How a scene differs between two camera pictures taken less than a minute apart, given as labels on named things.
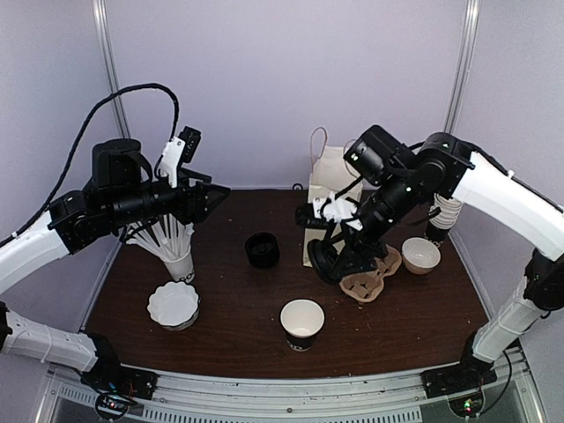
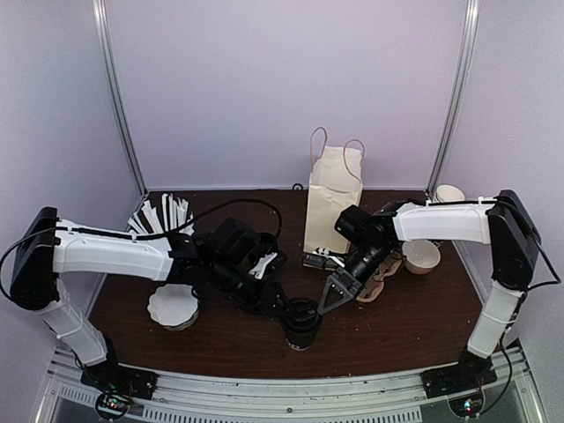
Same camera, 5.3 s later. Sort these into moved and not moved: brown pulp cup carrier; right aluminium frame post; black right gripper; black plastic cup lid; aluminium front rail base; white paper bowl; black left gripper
Moved: black left gripper; black plastic cup lid; black right gripper
Not moved: white paper bowl; brown pulp cup carrier; right aluminium frame post; aluminium front rail base
